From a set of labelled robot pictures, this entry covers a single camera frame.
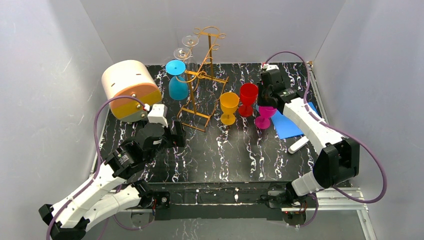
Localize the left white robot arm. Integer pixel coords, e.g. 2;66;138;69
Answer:
38;120;186;240

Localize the clear wine glass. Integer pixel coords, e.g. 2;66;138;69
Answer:
173;47;192;62
181;35;199;48

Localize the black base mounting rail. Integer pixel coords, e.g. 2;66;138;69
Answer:
117;180;369;222

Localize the magenta wine glass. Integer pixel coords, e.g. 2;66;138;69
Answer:
254;106;277;130

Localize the small white rectangular device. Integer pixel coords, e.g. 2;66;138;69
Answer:
287;136;309;154

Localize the light blue wine glass left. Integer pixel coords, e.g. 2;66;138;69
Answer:
165;59;189;101

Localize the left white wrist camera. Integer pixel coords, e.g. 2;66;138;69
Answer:
147;103;169;128

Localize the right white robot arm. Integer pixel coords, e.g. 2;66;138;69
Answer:
257;64;360;204

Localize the yellow wine glass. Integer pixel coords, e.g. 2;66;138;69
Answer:
219;92;240;126

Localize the clear wine glass rear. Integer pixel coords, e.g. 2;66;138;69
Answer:
181;35;199;48

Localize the clear wine glass front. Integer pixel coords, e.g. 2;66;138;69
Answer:
173;47;192;62

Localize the gold wire wine glass rack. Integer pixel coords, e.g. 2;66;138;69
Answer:
177;26;229;133

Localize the blue flat sheet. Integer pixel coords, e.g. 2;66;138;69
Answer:
255;105;303;140

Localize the red wine glass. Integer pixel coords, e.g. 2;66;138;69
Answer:
238;83;259;118

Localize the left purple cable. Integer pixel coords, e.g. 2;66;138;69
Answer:
45;95;150;240

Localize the cream orange yellow cylinder box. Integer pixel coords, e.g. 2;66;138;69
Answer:
101;60;162;123

